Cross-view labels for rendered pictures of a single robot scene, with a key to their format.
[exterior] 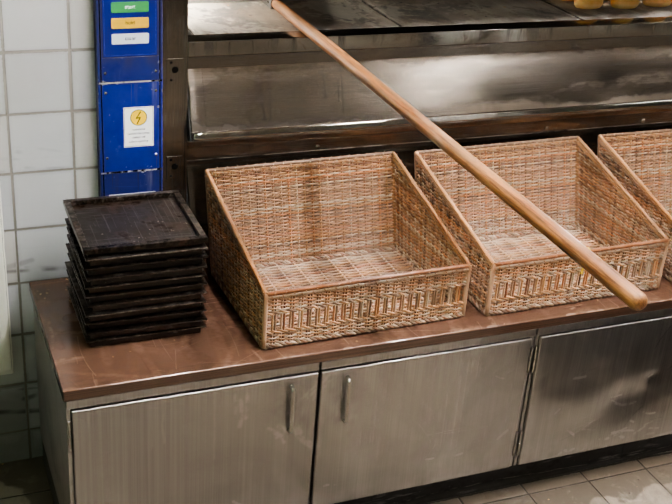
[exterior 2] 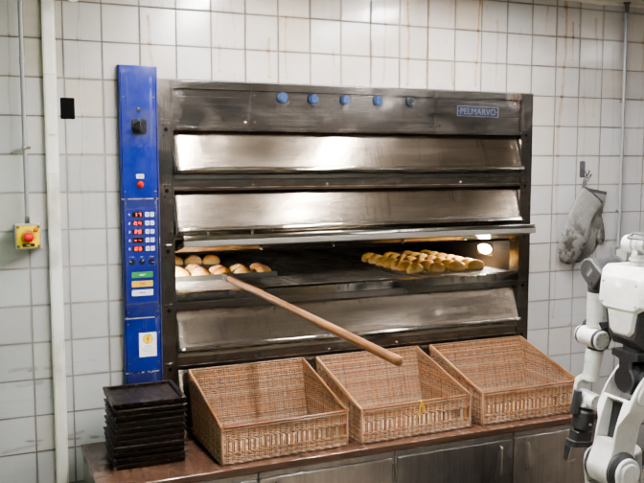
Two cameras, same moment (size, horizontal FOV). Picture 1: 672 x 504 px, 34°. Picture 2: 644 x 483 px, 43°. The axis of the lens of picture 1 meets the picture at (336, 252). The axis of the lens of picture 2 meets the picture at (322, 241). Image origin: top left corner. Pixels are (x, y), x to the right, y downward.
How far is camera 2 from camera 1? 0.89 m
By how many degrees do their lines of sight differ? 21
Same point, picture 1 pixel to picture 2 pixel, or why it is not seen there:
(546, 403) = not seen: outside the picture
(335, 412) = not seen: outside the picture
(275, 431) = not seen: outside the picture
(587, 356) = (430, 471)
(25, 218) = (80, 403)
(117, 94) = (135, 325)
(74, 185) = (109, 382)
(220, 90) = (195, 323)
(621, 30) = (432, 282)
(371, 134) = (288, 347)
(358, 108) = (279, 332)
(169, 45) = (165, 297)
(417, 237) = (319, 405)
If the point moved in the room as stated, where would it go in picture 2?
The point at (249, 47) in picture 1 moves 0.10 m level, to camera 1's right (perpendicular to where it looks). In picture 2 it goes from (212, 296) to (234, 297)
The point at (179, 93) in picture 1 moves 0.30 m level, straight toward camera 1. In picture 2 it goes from (172, 325) to (169, 339)
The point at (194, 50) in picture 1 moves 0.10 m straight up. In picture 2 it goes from (179, 299) to (179, 276)
